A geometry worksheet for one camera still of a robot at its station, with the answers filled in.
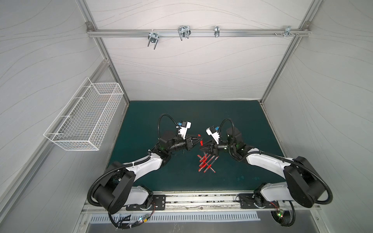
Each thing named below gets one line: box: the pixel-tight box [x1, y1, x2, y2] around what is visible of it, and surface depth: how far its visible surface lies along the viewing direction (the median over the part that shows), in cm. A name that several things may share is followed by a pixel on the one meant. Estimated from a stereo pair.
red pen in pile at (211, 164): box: [203, 155, 221, 174], surface depth 87 cm
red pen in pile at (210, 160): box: [198, 155, 218, 173], surface depth 88 cm
